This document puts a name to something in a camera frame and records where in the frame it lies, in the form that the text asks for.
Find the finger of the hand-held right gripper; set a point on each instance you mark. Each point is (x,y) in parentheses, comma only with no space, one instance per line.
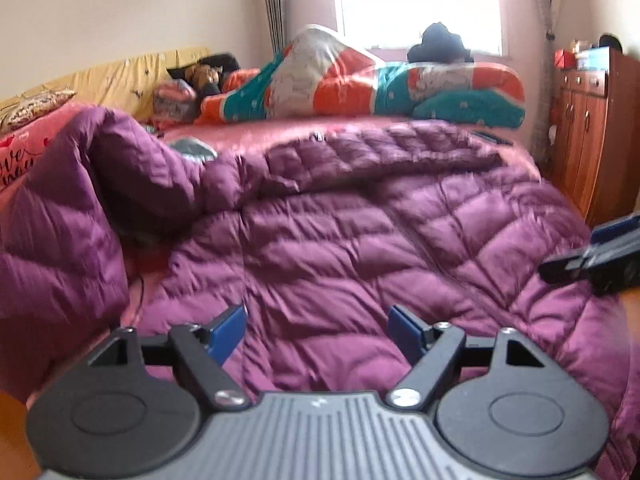
(617,230)
(565,266)

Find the pile of black clothes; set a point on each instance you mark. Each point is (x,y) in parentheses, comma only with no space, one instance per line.
(210,72)

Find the rabbit print quilt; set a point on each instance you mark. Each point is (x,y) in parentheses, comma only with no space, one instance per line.
(350,80)

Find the folded pink plush blanket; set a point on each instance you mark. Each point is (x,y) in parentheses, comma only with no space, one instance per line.
(25,145)

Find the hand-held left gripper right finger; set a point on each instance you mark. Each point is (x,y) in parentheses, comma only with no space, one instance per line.
(404,332)

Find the wooden cabinet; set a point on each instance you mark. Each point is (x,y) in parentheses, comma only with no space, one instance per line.
(595,135)

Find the grey quilted jacket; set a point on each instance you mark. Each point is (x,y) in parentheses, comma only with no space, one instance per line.
(192,149)

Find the beige patterned pillow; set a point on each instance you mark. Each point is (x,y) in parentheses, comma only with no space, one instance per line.
(37,105)

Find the black clothing by window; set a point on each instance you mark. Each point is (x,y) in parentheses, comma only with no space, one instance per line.
(440,42)

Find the window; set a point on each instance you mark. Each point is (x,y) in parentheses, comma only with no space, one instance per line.
(415,0)

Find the grey sheer curtain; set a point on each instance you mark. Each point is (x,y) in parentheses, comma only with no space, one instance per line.
(544,60)

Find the folded pink grey clothes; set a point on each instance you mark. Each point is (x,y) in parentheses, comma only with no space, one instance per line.
(172,100)

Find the pink bed blanket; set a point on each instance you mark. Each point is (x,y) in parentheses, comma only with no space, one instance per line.
(240,132)

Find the purple quilted down jacket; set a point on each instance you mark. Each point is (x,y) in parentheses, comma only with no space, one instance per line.
(350,240)

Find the grey striped curtain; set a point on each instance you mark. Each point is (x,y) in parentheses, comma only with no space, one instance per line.
(274,5)

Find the black phone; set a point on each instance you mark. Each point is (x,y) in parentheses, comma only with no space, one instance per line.
(492,137)

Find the yellow headboard cover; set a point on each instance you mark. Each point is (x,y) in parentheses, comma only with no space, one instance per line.
(115,80)

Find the red box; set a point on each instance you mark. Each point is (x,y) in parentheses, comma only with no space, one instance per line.
(564,58)

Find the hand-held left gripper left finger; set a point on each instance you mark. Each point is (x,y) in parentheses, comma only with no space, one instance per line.
(227,332)

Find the blue box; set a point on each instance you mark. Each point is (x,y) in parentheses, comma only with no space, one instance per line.
(592,59)

